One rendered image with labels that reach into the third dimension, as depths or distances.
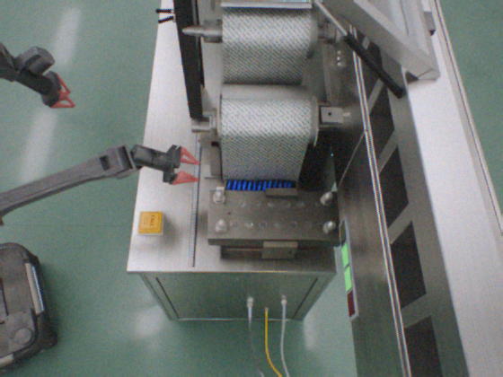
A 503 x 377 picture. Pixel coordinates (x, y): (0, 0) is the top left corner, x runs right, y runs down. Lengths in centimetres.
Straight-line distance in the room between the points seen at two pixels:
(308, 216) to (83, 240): 149
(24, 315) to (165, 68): 120
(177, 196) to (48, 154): 146
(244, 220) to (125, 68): 200
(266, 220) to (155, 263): 38
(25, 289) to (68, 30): 189
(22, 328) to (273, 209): 123
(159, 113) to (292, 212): 66
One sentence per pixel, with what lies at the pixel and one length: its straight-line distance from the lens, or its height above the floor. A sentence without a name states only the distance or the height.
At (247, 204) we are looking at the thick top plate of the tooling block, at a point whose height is 103.
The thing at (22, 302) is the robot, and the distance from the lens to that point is 224.
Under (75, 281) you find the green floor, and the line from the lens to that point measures 245.
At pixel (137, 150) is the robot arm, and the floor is 120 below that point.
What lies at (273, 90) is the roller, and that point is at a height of 123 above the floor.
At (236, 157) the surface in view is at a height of 116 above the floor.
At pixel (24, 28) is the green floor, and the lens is 358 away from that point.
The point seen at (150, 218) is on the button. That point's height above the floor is 92.
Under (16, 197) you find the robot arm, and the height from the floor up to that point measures 119.
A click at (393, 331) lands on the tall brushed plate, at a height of 143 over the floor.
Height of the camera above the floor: 223
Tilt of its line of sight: 62 degrees down
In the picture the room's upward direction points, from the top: 4 degrees clockwise
